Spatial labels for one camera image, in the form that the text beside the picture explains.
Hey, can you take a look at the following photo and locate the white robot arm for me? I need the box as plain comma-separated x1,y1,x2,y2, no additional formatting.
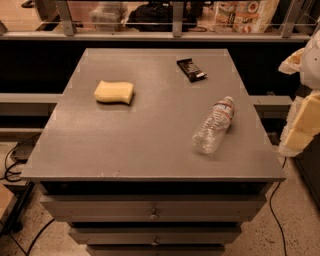
300,30,320,90

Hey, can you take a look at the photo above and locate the clear plastic water bottle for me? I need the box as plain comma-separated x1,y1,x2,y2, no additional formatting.
192,96,235,154

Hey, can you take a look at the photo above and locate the grey drawer cabinet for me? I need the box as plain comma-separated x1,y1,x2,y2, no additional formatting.
20,48,287,256

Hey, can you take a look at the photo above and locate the black candy bar wrapper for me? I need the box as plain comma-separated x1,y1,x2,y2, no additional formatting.
177,58,207,82

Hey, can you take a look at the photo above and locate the yellow sponge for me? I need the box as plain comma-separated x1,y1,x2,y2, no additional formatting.
94,81,134,104

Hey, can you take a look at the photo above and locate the black bag behind glass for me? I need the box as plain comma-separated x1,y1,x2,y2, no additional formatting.
126,2,203,32

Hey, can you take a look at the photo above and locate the top grey drawer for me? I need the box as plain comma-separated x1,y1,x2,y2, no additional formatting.
40,195,266,223

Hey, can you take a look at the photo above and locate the grey drawer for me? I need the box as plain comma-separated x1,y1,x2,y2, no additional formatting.
40,195,266,223
69,227,241,246
87,245,224,256

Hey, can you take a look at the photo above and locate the clear plastic container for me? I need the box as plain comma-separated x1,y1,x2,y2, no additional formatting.
89,1,128,32

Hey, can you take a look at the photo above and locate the bottom grey drawer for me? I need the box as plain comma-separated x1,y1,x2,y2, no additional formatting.
87,245,224,256

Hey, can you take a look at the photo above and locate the middle grey drawer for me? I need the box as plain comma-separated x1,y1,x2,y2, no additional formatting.
69,227,241,246

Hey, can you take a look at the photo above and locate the grey power box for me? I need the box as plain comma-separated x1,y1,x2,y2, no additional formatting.
10,138,37,162

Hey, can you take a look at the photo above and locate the printed snack bag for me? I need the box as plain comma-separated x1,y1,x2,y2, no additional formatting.
211,0,280,33

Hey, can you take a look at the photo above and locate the metal railing with glass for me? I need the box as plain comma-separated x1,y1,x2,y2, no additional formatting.
0,0,319,42

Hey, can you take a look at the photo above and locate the black cable right floor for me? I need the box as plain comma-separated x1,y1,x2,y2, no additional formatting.
268,157,288,256

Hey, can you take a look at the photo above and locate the black cables left floor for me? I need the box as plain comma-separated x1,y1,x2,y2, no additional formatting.
0,133,42,183

